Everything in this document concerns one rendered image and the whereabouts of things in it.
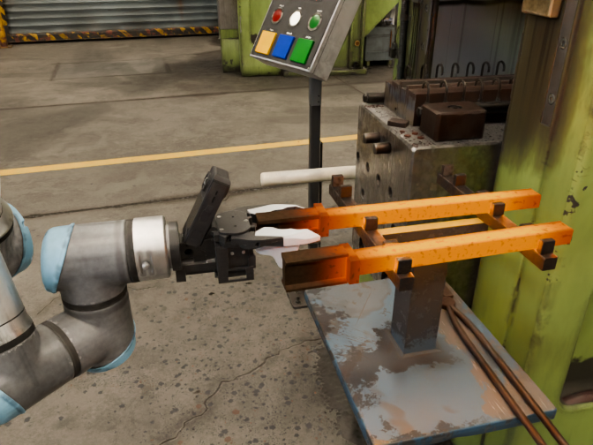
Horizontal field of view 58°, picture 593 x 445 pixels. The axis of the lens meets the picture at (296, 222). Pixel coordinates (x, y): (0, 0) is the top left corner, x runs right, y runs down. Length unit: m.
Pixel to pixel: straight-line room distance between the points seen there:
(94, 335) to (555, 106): 0.88
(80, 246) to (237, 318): 1.44
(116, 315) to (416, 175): 0.71
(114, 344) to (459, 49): 1.21
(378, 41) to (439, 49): 5.10
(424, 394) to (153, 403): 1.13
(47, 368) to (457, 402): 0.59
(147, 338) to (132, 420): 0.39
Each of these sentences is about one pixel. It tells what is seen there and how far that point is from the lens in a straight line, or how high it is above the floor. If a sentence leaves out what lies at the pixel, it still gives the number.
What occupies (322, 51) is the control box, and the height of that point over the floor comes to 1.01.
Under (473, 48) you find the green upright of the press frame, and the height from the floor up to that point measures 1.04.
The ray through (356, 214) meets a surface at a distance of 0.80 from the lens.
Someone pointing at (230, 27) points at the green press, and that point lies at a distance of 6.32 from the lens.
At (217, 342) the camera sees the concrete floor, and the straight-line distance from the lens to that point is 2.05.
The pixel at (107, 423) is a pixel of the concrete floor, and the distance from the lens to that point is 1.85.
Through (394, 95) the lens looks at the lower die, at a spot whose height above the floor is 0.96.
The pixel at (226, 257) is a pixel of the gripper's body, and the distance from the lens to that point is 0.77.
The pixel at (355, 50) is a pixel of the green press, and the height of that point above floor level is 0.25.
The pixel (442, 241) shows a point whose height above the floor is 0.95.
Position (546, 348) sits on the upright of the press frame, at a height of 0.54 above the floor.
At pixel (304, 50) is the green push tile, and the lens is 1.73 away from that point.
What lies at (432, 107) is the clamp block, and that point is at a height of 0.98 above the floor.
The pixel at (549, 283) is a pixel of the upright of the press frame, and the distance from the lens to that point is 1.18.
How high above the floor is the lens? 1.30
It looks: 27 degrees down
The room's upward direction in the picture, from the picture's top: straight up
